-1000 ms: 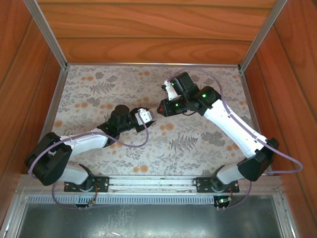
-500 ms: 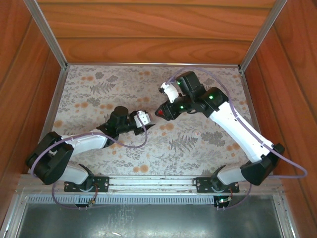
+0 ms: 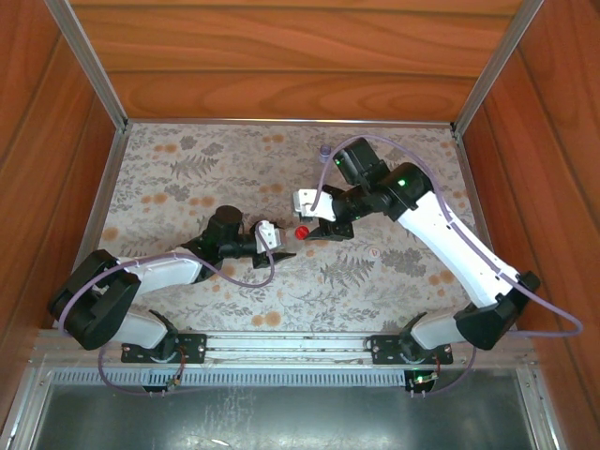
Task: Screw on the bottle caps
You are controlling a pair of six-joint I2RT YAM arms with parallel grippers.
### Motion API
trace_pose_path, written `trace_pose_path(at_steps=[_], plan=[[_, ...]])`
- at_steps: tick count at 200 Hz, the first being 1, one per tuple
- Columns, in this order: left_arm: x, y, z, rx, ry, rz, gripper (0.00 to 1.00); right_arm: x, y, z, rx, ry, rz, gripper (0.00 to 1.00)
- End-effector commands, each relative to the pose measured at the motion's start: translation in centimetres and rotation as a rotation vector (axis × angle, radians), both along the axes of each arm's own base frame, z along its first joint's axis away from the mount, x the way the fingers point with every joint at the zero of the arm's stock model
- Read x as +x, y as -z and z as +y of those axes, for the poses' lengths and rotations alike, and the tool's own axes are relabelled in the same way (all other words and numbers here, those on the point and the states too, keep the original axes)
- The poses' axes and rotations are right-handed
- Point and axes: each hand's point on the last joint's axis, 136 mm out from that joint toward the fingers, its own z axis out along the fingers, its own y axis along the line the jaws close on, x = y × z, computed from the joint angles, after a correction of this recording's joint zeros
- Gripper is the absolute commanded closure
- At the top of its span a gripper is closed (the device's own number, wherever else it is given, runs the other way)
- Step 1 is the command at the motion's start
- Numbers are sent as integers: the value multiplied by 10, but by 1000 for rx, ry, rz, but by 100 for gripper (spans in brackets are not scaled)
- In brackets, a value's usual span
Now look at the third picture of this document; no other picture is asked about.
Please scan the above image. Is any tall clear purple-tinted bottle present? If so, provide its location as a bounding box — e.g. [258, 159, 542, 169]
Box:
[311, 143, 336, 192]

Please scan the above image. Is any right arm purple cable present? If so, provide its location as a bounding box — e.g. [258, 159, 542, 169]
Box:
[310, 134, 585, 398]

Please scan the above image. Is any aluminium front rail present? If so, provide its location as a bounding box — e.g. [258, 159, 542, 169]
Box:
[28, 328, 536, 368]

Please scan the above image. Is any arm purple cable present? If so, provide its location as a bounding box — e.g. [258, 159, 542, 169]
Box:
[57, 223, 278, 398]
[310, 134, 585, 398]

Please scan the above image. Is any shiny metal sheet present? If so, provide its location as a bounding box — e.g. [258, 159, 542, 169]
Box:
[30, 382, 538, 450]

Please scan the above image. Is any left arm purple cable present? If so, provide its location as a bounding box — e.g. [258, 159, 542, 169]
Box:
[57, 223, 278, 398]

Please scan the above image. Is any floral tablecloth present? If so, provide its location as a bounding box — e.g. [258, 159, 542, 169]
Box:
[74, 122, 511, 332]

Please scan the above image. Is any aluminium side rail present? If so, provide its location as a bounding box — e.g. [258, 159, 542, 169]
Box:
[450, 125, 503, 278]
[69, 127, 128, 301]

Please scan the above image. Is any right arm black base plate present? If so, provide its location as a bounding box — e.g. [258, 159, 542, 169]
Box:
[369, 333, 456, 367]

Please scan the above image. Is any aluminium back rail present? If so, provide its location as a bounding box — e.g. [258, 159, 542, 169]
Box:
[125, 117, 457, 129]

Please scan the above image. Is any grey slotted cable duct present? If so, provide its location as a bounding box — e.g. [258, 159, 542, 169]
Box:
[45, 367, 522, 389]

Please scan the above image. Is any aluminium frame post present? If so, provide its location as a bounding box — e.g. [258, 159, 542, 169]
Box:
[45, 0, 131, 133]
[448, 0, 546, 138]

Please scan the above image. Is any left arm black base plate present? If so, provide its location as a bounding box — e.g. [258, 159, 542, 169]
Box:
[120, 331, 208, 366]

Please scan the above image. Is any small round controller board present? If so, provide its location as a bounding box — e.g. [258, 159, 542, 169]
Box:
[403, 368, 443, 400]
[142, 374, 185, 400]

